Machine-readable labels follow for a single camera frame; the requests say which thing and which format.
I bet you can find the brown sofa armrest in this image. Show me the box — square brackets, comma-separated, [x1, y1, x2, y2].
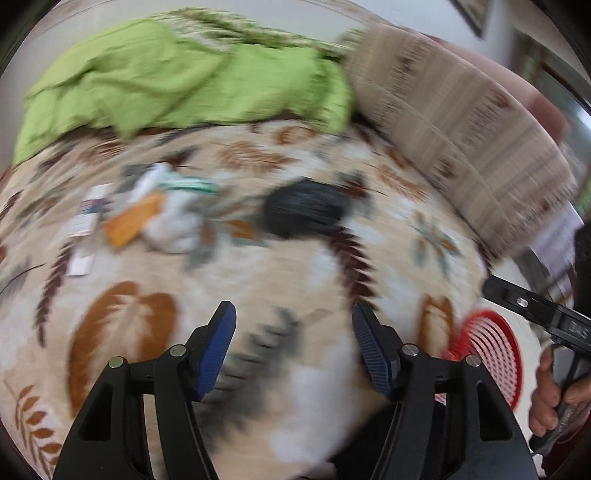
[438, 37, 568, 144]

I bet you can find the table with lavender cloth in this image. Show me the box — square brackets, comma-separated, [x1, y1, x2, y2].
[526, 203, 585, 301]

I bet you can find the white medicine box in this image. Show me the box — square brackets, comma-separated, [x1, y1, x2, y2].
[65, 184, 114, 278]

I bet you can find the framed wall picture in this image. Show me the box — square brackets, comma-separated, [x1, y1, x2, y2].
[450, 0, 490, 38]

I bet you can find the person's right hand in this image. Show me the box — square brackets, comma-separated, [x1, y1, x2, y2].
[529, 348, 591, 437]

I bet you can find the white sock green cuff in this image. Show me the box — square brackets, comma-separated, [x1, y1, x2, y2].
[134, 164, 222, 254]

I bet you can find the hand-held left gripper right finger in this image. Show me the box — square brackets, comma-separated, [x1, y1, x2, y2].
[352, 302, 539, 480]

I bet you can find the green quilt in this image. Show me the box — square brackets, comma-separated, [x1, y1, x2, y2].
[14, 18, 354, 164]

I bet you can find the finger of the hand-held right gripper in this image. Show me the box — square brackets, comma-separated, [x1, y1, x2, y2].
[482, 274, 561, 326]

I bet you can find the leaf print blanket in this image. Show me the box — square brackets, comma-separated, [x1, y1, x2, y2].
[0, 115, 499, 480]

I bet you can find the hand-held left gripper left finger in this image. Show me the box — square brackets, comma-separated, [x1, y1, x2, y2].
[54, 300, 238, 480]

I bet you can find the red plastic mesh basket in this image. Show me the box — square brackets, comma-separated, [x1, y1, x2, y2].
[441, 309, 522, 409]

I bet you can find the black plastic bag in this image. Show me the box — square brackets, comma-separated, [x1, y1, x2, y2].
[262, 178, 352, 238]

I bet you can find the striped floral bolster pillow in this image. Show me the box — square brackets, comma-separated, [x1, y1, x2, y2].
[344, 23, 575, 259]

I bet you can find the orange cardboard box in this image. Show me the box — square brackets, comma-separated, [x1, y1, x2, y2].
[102, 191, 167, 247]

